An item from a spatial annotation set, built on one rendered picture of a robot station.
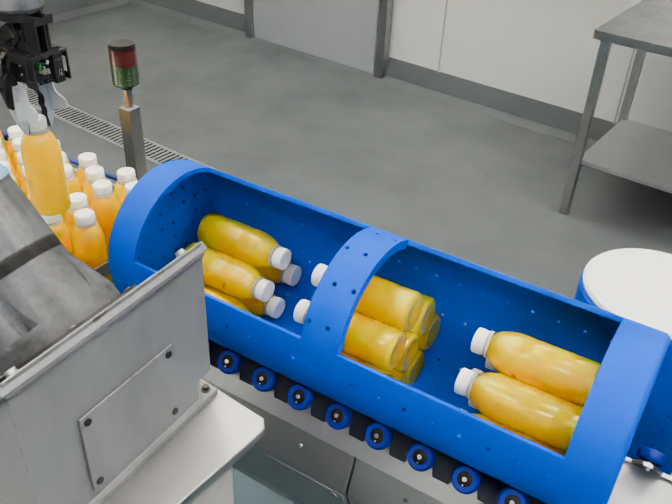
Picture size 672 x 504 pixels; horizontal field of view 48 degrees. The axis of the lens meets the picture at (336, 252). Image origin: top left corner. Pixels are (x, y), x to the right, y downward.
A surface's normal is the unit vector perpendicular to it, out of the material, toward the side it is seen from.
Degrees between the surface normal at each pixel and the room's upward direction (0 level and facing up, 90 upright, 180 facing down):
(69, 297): 28
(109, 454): 90
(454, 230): 0
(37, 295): 34
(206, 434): 0
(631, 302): 0
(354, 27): 90
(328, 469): 71
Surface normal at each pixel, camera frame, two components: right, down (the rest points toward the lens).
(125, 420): 0.86, 0.32
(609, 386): -0.26, -0.44
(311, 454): -0.49, 0.16
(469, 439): -0.54, 0.47
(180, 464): 0.04, -0.83
